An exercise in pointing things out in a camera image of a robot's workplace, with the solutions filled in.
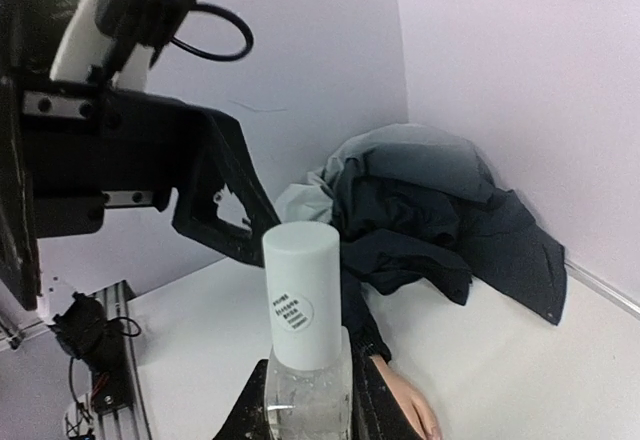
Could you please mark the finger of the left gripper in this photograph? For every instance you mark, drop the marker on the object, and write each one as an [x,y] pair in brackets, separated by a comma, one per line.
[20,270]
[221,202]

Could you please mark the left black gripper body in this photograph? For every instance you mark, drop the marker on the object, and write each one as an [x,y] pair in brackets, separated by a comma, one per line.
[87,148]

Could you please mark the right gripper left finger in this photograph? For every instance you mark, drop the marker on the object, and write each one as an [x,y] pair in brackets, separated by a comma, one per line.
[246,420]

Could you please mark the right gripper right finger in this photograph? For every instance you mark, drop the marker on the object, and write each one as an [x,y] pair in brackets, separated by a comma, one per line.
[378,413]

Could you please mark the clear nail polish bottle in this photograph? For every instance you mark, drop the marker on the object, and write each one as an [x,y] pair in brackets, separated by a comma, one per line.
[314,404]

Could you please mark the white nail polish cap brush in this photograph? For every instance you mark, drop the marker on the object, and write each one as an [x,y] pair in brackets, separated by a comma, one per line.
[301,262]

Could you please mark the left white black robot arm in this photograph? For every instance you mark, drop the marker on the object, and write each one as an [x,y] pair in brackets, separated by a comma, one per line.
[80,136]

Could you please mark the mannequin hand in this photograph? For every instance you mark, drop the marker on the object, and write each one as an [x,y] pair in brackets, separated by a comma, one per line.
[411,401]

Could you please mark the black grey jacket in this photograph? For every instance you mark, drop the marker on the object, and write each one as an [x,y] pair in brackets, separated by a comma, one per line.
[411,202]

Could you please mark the aluminium front rail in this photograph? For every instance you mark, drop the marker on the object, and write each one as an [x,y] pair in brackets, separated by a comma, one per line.
[117,360]

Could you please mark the aluminium rail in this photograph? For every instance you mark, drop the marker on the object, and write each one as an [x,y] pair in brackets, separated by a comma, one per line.
[604,289]
[117,360]

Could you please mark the aluminium back rail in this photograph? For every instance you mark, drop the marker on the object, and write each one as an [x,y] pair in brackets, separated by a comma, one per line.
[604,289]

